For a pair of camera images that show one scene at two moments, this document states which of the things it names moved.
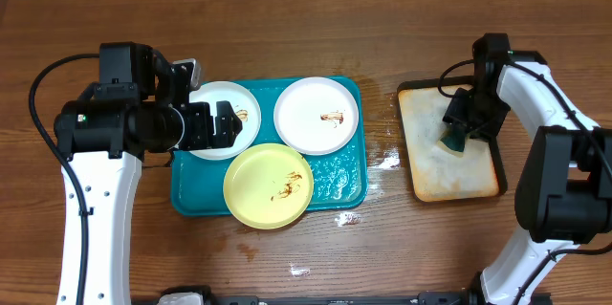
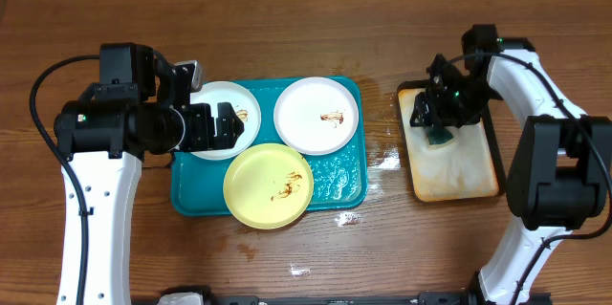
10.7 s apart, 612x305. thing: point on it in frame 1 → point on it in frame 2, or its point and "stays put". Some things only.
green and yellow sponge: [453, 144] → [438, 137]
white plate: [246, 106] stays put
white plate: [316, 116] stays put
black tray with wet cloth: [437, 170] stays put
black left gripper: [205, 137] stays put
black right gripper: [486, 132] → [436, 98]
